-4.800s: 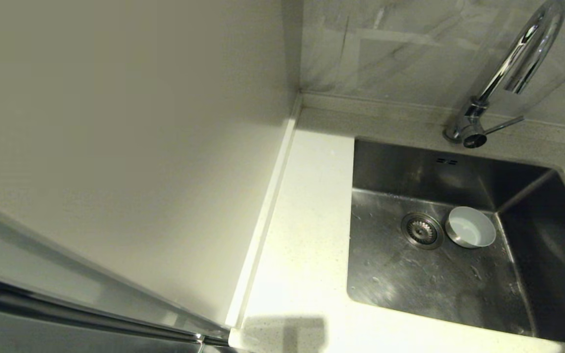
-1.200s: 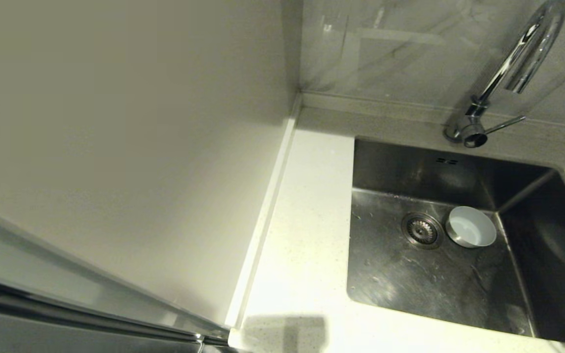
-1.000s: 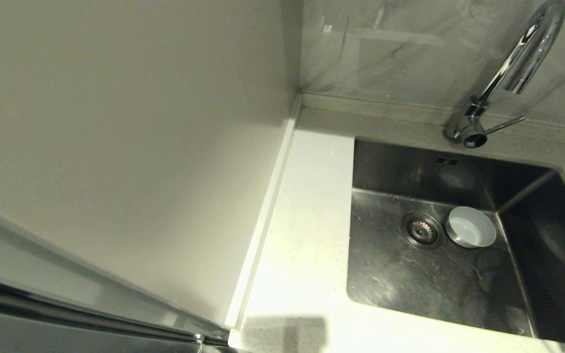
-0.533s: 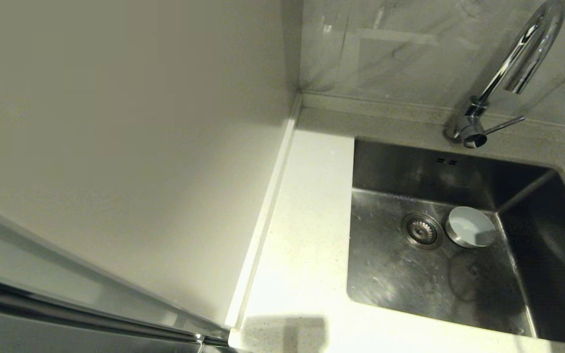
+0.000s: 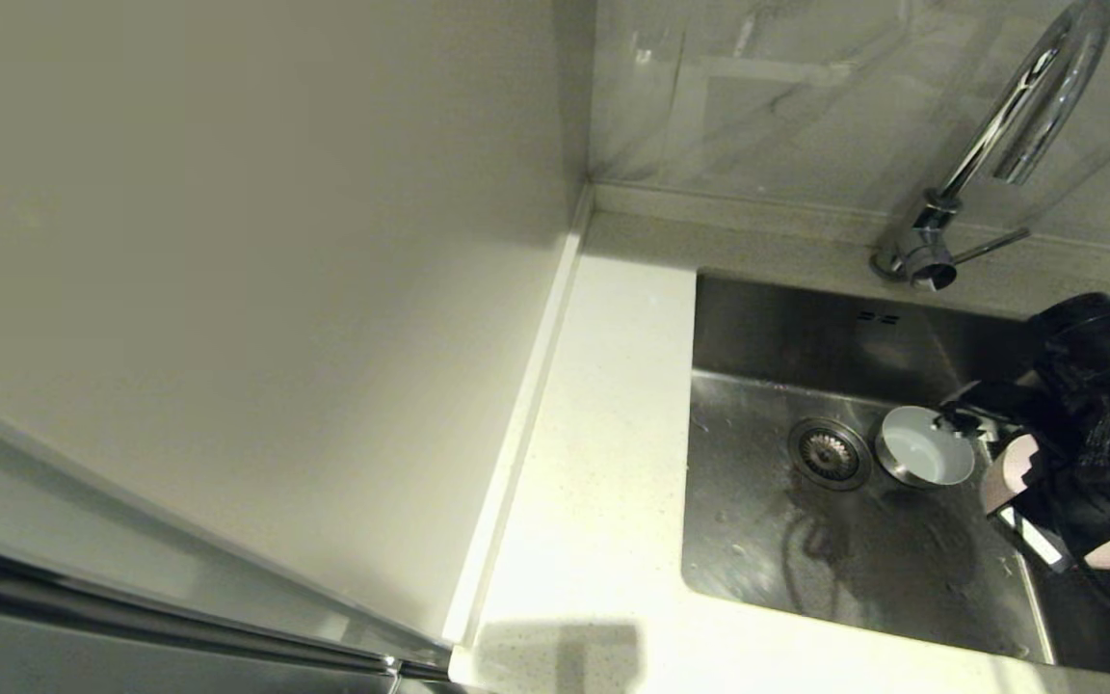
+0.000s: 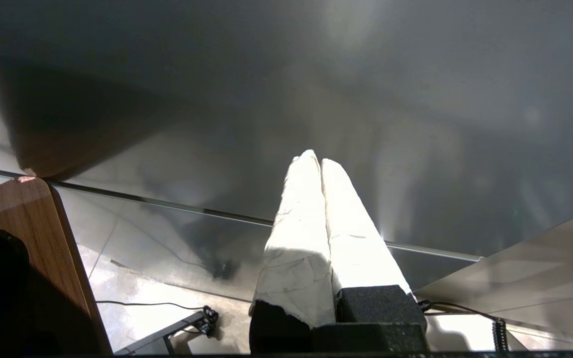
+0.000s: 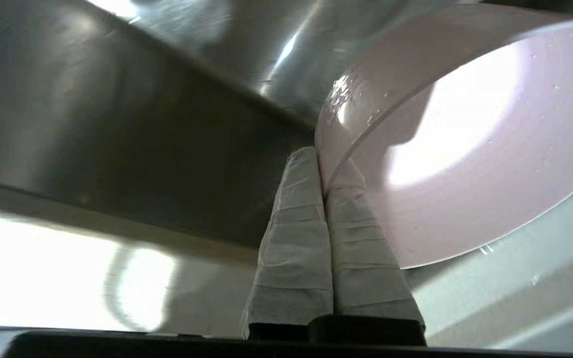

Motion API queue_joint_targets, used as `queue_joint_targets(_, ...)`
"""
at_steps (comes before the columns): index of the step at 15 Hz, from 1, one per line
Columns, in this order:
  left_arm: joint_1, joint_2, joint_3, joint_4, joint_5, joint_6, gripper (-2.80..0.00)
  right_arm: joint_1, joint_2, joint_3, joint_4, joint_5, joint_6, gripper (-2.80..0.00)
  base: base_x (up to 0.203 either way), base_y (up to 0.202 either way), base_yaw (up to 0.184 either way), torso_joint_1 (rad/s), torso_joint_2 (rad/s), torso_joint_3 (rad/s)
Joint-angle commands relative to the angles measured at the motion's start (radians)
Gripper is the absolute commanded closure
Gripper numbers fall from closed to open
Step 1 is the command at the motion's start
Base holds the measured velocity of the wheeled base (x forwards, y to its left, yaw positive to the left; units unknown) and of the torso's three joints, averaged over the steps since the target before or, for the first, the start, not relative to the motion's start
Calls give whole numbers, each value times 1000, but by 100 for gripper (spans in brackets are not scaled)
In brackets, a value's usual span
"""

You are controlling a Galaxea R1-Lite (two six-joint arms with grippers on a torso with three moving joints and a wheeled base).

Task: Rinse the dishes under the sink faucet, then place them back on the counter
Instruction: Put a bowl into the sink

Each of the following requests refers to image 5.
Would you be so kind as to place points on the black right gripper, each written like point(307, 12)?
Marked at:
point(1104, 463)

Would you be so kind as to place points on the small pale pink cup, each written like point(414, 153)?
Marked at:
point(1008, 477)

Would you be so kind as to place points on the small pale grey-blue cup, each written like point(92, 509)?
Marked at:
point(921, 453)

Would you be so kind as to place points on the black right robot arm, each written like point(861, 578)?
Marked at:
point(1090, 333)

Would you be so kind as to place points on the stainless steel sink basin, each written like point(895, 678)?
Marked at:
point(806, 569)

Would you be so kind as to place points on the round metal drain strainer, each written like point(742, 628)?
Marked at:
point(829, 454)

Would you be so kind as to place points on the chrome gooseneck faucet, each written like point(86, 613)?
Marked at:
point(989, 130)

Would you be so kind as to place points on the stone backsplash upstand strip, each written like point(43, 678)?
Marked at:
point(757, 210)

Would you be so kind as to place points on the tall beige cabinet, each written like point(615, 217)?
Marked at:
point(227, 289)

